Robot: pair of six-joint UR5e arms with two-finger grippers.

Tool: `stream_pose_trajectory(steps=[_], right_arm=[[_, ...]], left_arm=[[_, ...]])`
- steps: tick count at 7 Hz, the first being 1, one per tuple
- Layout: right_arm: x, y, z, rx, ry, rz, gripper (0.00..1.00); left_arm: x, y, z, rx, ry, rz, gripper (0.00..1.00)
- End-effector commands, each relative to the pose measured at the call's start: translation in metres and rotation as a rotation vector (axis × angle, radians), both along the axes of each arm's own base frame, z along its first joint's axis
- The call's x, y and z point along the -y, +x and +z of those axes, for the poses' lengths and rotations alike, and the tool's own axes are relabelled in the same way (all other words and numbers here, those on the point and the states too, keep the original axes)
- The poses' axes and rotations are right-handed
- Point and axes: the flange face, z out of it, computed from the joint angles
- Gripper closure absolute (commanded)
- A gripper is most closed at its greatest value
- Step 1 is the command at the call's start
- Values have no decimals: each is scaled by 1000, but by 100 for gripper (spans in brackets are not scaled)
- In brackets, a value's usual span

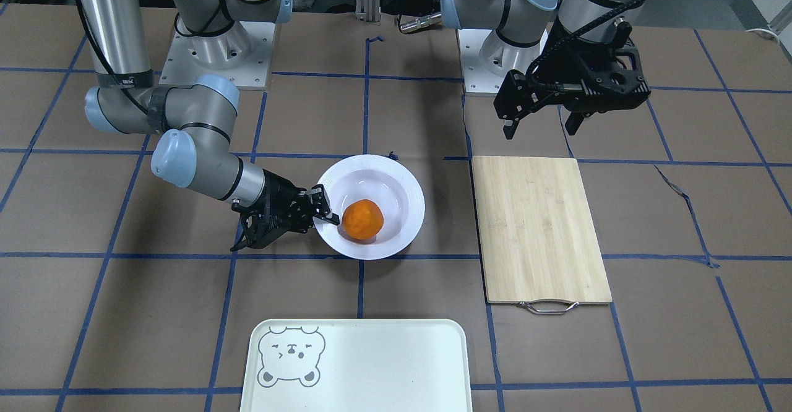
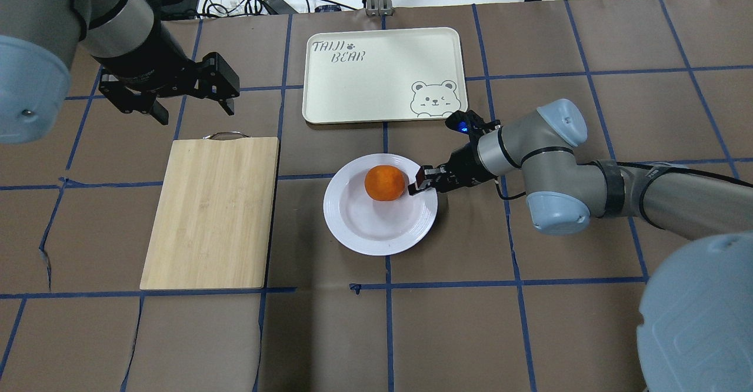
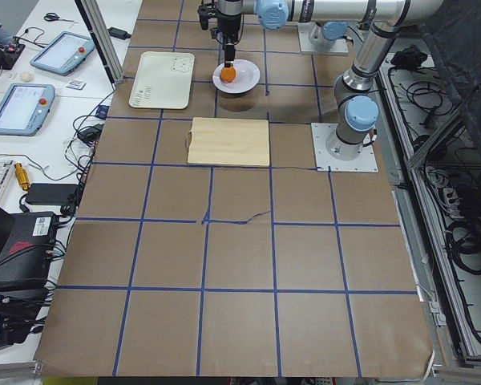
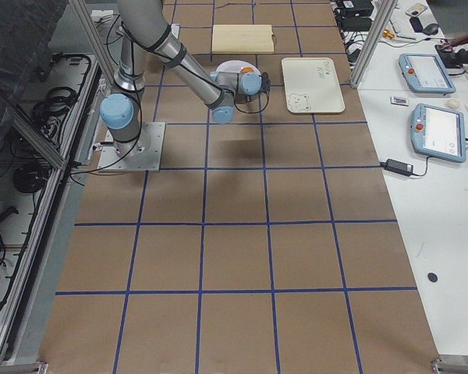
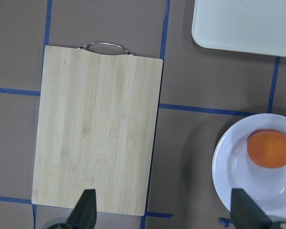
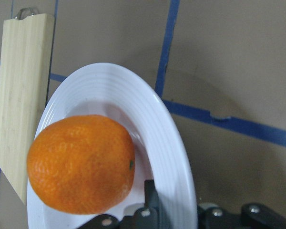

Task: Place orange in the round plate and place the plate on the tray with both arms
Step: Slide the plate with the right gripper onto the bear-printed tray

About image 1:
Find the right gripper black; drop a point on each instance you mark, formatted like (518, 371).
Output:
(278, 195)

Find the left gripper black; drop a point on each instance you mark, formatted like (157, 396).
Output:
(573, 71)

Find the orange fruit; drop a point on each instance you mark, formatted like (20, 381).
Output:
(363, 220)

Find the white round plate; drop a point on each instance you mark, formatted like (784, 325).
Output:
(380, 203)

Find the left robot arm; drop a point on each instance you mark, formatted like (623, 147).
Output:
(521, 22)

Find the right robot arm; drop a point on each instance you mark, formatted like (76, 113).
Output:
(195, 122)

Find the cream bear tray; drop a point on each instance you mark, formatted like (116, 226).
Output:
(357, 365)

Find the bamboo cutting board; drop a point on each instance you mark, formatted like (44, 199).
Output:
(537, 238)

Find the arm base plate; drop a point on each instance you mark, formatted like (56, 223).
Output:
(486, 59)
(242, 55)

